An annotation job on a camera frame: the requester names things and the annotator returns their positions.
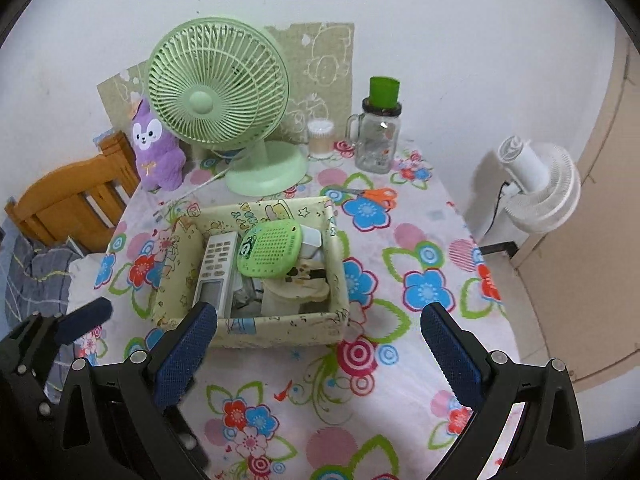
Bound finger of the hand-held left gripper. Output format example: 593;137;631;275
55;296;113;346
167;404;211;468

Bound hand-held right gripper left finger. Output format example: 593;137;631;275
50;301;218;480

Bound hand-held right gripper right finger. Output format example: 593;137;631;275
420;302;588;480

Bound white remote control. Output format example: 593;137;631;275
191;231;241;318

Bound yellow printed storage box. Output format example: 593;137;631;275
151;197;351;350

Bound white rectangular power adapter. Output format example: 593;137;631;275
260;290;306;317

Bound round cream bear compact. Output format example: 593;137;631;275
262;260;332;303

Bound green perforated panda case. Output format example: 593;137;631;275
236;220;304;278

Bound white plug charger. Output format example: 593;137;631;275
300;227;323;261

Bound white cloth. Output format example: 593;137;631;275
67;252;108;311

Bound grey plaid pillow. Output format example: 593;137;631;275
0;232;81;391

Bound wooden bed headboard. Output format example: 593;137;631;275
5;130;143;253

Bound floral tablecloth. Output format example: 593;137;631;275
67;145;521;480

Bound purple plush bunny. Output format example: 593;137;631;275
131;99;187;192

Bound beige door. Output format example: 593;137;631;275
510;25;640;396

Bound white floor fan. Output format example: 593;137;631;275
462;134;582;246

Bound glass mug jar green lid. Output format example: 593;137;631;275
346;76;403;175

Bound green desk fan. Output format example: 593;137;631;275
146;16;307;197

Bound cotton swab jar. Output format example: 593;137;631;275
306;119;335;157

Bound beige printed cardboard board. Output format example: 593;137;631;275
96;22;357;148

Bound black fan cable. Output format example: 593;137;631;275
482;182;511;238

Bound white fan cable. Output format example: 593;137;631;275
155;167;236;211

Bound orange handled scissors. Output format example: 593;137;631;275
325;187;398;210

